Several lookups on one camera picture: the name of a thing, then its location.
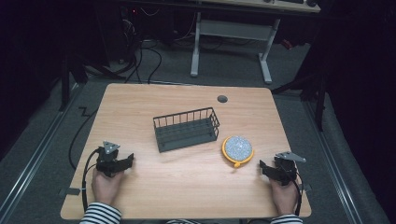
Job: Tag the metal floor rail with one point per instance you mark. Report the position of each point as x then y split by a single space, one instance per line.
333 161
37 146

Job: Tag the white-framed wooden desk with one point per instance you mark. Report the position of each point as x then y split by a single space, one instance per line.
233 31

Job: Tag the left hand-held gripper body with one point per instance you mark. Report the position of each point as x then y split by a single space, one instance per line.
107 155

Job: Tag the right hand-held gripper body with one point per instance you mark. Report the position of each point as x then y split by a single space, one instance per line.
285 166

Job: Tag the yellow round sparkly disc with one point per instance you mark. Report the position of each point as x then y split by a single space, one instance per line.
238 149

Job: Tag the person's left hand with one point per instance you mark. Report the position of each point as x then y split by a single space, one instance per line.
107 186

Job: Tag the black metal stand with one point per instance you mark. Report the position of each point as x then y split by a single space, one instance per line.
319 102
64 87

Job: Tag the grey tape strip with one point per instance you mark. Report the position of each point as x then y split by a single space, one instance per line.
72 191
307 187

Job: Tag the person's right hand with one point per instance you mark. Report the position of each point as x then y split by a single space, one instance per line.
285 197

